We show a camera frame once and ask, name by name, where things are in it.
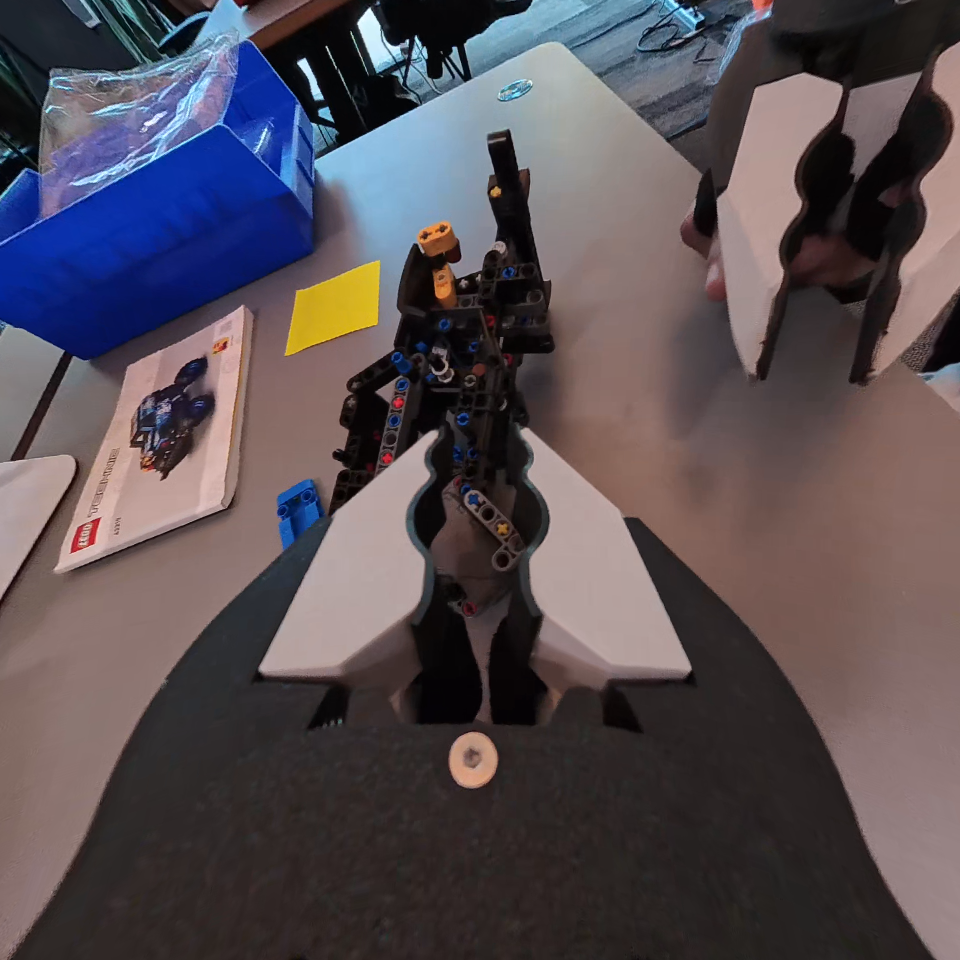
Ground brown wooden desk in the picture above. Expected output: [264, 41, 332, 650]
[247, 0, 376, 54]

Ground black office chair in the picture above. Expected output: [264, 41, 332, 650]
[375, 0, 541, 82]

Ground lego instruction booklet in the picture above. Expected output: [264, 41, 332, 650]
[54, 303, 255, 575]

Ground clear plastic bag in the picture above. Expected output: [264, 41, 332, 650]
[37, 30, 301, 219]

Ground dark blue chair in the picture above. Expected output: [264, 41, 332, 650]
[138, 11, 215, 57]

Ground person's right hand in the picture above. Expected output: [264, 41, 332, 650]
[681, 208, 729, 303]

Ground black lego vehicle chassis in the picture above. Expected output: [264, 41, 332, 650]
[330, 129, 558, 624]

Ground blue plastic bin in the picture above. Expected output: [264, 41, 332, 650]
[0, 39, 316, 361]

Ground yellow sticky note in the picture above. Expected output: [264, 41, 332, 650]
[285, 260, 381, 357]

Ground blue lego piece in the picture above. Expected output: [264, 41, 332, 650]
[276, 476, 331, 549]

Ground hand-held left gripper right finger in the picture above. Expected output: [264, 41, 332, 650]
[516, 426, 693, 702]

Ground black floor cables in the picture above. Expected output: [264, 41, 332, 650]
[637, 0, 723, 54]

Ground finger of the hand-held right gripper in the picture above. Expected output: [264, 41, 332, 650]
[849, 43, 960, 385]
[717, 69, 852, 384]

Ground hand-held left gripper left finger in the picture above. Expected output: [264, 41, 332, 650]
[258, 426, 453, 702]

